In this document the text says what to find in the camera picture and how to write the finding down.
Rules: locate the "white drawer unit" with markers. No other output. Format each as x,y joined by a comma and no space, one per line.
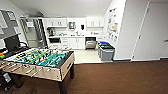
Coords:
64,42
100,39

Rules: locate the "white door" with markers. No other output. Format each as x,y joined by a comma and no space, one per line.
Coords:
153,30

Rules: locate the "grey trash bin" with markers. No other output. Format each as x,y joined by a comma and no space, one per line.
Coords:
107,55

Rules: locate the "white wall cabinet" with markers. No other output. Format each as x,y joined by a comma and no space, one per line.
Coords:
55,22
95,22

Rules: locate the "colourful wall poster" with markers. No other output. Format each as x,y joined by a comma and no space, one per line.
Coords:
112,20

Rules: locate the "steel paper towel dispenser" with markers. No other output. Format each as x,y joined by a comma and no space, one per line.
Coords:
72,25

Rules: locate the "stainless steel refrigerator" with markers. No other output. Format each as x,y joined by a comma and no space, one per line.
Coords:
33,33

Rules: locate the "green lid trash bin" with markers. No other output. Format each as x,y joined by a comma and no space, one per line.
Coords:
107,47

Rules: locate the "grey pin board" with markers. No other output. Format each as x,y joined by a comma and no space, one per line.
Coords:
8,23

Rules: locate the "chrome faucet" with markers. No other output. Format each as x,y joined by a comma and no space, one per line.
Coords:
78,32

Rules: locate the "white two-door base cabinet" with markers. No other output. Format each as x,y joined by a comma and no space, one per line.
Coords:
76,43

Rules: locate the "black soap dispenser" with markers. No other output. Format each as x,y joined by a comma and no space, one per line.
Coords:
82,27

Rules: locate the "black computer monitor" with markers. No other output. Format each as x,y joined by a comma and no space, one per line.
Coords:
12,43

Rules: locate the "black coffee machine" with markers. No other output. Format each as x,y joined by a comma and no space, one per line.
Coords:
50,32

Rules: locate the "white paper sheet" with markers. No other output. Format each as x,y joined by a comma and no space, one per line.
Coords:
30,24

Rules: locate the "green foosball table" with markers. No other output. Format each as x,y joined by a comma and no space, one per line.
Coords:
40,65

